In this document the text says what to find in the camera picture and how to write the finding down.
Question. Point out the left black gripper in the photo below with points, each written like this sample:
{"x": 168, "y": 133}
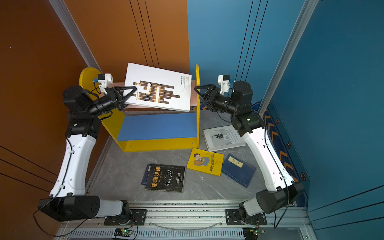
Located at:
{"x": 113, "y": 98}

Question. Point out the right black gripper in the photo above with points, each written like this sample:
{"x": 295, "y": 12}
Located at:
{"x": 213, "y": 91}

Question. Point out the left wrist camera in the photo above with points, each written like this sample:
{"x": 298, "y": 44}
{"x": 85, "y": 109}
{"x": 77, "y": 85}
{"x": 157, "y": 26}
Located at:
{"x": 103, "y": 82}

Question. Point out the left green circuit board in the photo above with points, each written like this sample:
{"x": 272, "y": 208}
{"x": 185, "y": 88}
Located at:
{"x": 123, "y": 234}

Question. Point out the yellow cartoon cover book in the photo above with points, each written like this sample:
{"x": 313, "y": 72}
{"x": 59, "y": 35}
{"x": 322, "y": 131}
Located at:
{"x": 206, "y": 162}

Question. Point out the grey white photo book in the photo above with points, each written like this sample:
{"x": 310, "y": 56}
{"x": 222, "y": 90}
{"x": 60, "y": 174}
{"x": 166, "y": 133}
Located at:
{"x": 222, "y": 138}

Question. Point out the black book with orange title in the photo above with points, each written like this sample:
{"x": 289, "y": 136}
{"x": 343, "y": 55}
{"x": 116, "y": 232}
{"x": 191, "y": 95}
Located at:
{"x": 168, "y": 178}

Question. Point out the yellow pink blue bookshelf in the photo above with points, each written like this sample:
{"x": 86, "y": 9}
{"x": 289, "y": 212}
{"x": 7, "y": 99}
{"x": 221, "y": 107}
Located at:
{"x": 140, "y": 128}

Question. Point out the white book with brown bars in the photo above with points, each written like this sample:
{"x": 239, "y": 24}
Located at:
{"x": 158, "y": 88}

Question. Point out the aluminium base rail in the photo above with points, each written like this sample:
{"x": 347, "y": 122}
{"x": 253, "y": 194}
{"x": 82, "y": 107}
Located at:
{"x": 194, "y": 220}

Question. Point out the dark blue book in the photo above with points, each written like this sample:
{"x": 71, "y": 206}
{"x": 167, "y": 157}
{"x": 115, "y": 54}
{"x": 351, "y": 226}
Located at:
{"x": 146, "y": 174}
{"x": 240, "y": 172}

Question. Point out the dark blue book right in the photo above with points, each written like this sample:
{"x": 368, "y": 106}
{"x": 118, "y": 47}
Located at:
{"x": 240, "y": 172}

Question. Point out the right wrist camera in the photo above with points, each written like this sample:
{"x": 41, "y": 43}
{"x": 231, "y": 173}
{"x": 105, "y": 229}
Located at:
{"x": 224, "y": 83}

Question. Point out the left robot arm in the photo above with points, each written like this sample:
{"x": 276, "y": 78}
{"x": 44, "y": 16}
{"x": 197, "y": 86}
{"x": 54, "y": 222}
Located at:
{"x": 68, "y": 200}

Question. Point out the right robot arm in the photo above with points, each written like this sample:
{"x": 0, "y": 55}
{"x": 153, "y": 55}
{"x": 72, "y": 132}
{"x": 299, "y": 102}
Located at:
{"x": 281, "y": 189}

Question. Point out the right circuit board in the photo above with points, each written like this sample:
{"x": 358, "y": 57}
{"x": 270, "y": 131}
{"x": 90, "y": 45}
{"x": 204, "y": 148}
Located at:
{"x": 252, "y": 234}

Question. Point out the dark blue book left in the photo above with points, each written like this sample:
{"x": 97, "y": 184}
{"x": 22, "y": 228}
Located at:
{"x": 146, "y": 174}

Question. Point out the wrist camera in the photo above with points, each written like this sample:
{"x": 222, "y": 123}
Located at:
{"x": 224, "y": 83}
{"x": 103, "y": 82}

